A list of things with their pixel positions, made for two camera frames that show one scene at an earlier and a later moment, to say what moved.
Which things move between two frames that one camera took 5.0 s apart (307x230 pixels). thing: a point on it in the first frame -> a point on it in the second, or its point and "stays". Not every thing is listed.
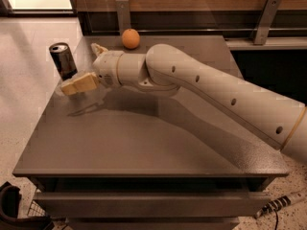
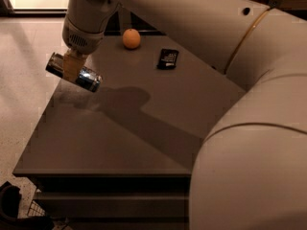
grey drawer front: [153, 204] stays
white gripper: [106, 68] -> [82, 38]
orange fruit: [130, 38] stays
